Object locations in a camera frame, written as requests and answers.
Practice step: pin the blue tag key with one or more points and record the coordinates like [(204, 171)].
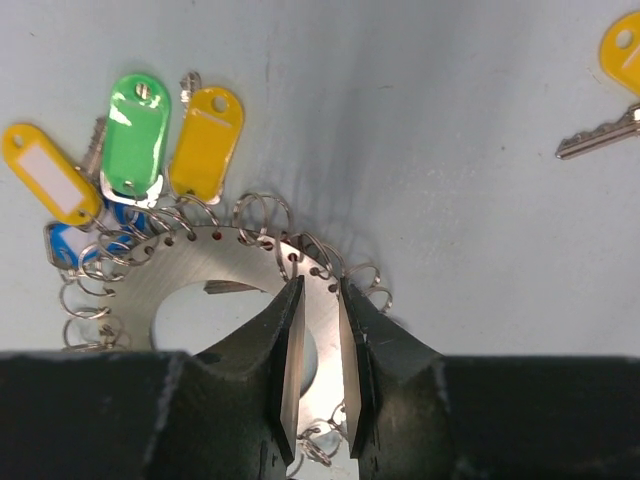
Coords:
[(64, 243)]

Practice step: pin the metal keyring disc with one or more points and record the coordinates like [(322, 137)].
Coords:
[(111, 299)]

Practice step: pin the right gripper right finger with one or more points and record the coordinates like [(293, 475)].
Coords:
[(414, 413)]

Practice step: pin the green tag key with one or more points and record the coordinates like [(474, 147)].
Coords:
[(126, 152)]

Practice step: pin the yellow tag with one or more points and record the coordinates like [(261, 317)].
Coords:
[(212, 124), (51, 178)]

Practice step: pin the yellow tag key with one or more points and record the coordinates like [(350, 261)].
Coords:
[(618, 59)]

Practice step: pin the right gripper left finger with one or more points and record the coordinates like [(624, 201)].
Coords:
[(230, 412)]

